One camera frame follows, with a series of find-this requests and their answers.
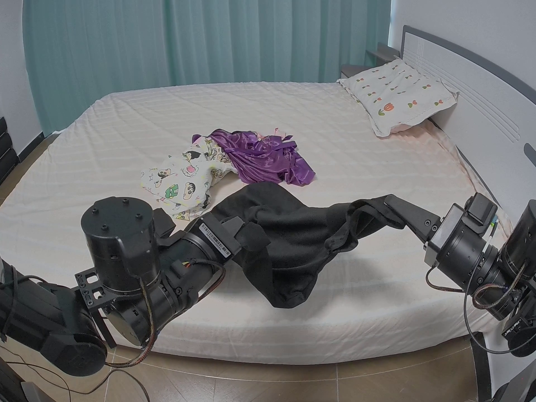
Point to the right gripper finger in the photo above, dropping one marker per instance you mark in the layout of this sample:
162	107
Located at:
418	220

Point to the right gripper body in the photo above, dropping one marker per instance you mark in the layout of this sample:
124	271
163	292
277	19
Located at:
460	258

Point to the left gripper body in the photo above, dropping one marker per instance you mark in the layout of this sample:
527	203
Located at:
209	241

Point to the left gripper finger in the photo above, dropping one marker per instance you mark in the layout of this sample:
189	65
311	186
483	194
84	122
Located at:
253	238

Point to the black T-shirt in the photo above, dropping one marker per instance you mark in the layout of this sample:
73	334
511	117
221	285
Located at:
293	233

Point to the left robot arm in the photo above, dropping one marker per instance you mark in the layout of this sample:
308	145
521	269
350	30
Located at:
121	241

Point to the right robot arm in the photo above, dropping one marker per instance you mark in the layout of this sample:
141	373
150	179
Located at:
519	245

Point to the bed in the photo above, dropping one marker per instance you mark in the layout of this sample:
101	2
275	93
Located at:
293	111

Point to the white printed pyjama garment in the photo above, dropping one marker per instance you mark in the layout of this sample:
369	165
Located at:
180	182

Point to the purple satin garment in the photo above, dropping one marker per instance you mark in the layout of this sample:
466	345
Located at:
268	161

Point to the pink garment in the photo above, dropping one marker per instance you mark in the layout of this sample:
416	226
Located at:
278	134

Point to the white printed pillow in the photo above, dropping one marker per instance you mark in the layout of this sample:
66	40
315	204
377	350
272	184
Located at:
398	94

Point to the grey bedside table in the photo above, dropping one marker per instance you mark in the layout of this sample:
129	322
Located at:
356	71

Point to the blue-green curtain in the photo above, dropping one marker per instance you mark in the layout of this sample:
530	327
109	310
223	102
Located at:
209	27

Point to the black chest of drawers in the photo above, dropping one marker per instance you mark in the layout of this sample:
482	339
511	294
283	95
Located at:
7	149

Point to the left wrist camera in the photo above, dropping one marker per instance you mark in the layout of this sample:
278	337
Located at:
165	224

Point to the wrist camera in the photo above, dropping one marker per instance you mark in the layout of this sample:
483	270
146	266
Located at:
481	210
165	224

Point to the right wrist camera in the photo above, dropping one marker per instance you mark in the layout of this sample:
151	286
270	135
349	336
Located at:
481	210

